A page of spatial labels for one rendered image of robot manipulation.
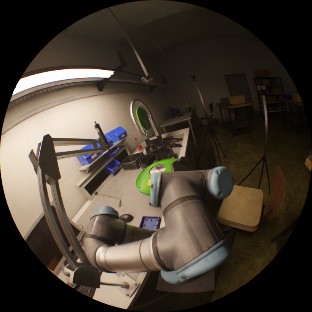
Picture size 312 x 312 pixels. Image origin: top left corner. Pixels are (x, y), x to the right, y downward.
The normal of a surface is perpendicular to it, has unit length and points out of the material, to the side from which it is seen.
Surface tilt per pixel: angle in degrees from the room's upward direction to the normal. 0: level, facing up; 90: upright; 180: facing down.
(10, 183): 90
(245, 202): 0
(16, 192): 90
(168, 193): 19
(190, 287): 0
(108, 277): 0
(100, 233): 43
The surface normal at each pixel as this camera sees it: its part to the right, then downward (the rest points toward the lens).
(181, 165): 0.12, -0.29
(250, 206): -0.37, -0.84
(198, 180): 0.11, -0.57
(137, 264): -0.37, -0.34
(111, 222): 0.59, -0.79
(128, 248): -0.58, -0.81
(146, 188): -0.54, -0.55
